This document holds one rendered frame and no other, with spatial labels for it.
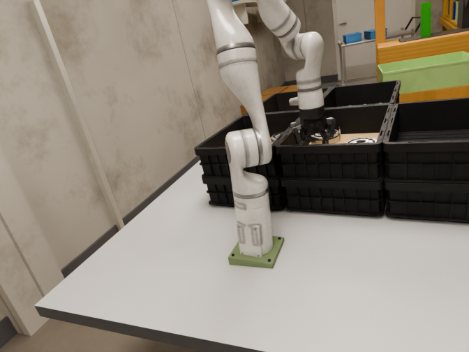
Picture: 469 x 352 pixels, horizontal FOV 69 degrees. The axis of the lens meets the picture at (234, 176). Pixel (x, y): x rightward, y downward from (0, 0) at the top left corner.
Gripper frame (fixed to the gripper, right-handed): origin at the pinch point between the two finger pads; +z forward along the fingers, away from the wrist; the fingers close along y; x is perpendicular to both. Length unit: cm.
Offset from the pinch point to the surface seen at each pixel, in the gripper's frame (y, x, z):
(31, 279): -139, 73, 61
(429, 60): 160, 150, 13
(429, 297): 1, -50, 17
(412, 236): 10.7, -31.0, 17.4
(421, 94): 130, 119, 29
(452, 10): 343, 337, -5
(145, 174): -81, 186, 58
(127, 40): -65, 212, -48
